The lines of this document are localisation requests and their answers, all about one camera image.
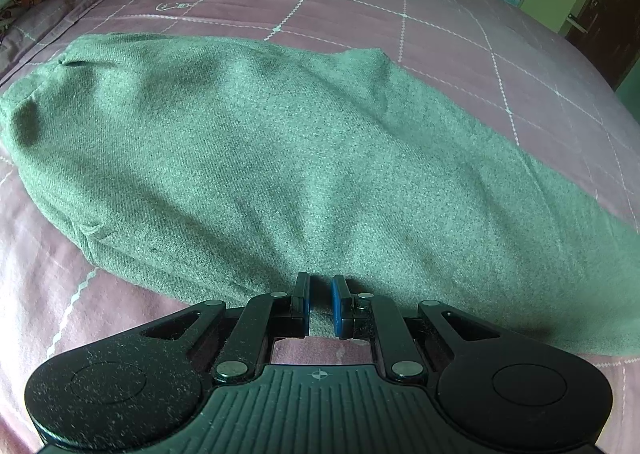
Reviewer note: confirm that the green pants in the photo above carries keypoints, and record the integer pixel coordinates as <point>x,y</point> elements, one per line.
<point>250,159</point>

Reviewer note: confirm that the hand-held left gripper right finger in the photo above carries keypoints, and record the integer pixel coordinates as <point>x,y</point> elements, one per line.
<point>340,309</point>

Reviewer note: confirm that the pink quilted bedspread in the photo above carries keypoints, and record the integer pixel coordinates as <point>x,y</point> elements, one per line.
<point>450,59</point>

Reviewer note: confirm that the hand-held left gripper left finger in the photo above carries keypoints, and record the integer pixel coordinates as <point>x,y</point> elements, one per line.
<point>303,306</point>

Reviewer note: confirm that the brown wooden door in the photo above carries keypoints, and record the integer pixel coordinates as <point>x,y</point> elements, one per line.
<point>607,29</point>

